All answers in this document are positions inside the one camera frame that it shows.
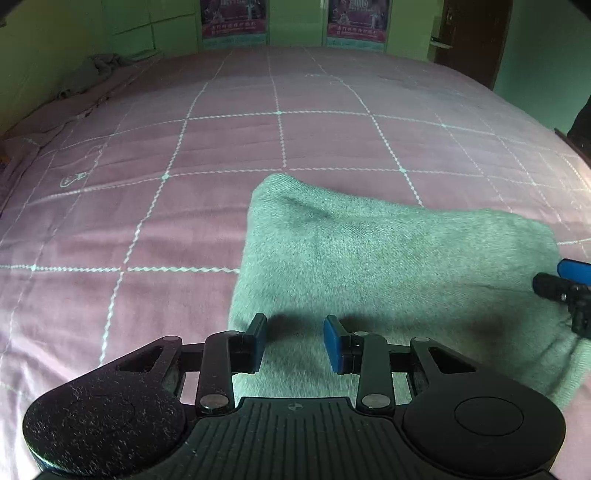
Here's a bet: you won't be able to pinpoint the cream wardrobe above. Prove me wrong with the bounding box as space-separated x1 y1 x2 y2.
101 1 443 60

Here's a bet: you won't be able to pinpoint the lower left pink poster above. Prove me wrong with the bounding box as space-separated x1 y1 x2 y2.
199 0 267 50

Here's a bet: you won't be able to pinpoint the pink checked bed sheet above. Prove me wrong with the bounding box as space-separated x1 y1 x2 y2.
1 48 590 479

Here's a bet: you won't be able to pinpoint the pink poster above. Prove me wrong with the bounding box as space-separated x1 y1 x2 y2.
325 0 391 52
199 0 267 50

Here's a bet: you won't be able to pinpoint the grey crumpled garment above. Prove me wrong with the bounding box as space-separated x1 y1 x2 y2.
61 53 135 95

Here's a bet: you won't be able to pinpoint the cream corner shelf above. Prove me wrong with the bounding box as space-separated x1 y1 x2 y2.
430 37 453 50

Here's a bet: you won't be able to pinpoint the lower right pink poster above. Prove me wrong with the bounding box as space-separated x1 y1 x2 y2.
325 0 391 52

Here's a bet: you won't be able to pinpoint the grey-green knit pants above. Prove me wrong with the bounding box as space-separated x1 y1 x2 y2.
228 174 590 407

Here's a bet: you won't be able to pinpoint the dark brown door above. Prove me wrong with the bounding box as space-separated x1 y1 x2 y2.
435 0 513 90

